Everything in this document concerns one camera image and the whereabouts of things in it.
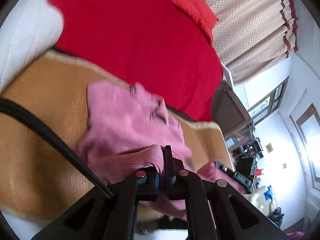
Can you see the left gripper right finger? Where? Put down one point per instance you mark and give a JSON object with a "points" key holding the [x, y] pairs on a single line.
{"points": [[215, 210]]}

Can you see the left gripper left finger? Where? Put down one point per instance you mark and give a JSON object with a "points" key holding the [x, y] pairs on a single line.
{"points": [[95, 216]]}

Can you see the pink corduroy garment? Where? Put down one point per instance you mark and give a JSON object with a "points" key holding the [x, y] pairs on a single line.
{"points": [[128, 129]]}

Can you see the dark framed window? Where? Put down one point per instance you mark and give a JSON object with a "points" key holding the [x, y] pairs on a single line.
{"points": [[269, 104]]}

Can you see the beige dotted curtain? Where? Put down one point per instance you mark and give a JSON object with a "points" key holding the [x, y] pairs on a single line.
{"points": [[252, 36]]}

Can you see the red blanket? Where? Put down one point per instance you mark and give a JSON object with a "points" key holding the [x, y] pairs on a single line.
{"points": [[148, 42]]}

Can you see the red pillow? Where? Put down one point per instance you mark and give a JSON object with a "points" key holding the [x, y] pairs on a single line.
{"points": [[200, 13]]}

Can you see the white quilted cushion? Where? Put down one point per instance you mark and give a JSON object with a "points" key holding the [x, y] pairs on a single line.
{"points": [[30, 29]]}

